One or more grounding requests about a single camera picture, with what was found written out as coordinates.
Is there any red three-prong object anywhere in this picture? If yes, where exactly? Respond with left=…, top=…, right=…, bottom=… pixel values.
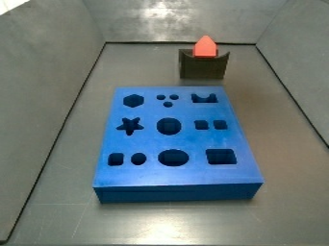
left=192, top=36, right=216, bottom=58

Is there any blue shape-sorter block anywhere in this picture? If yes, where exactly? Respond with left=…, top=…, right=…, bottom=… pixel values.
left=92, top=86, right=263, bottom=203

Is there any black curved fixture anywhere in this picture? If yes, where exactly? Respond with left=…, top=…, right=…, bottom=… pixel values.
left=179, top=49, right=230, bottom=79

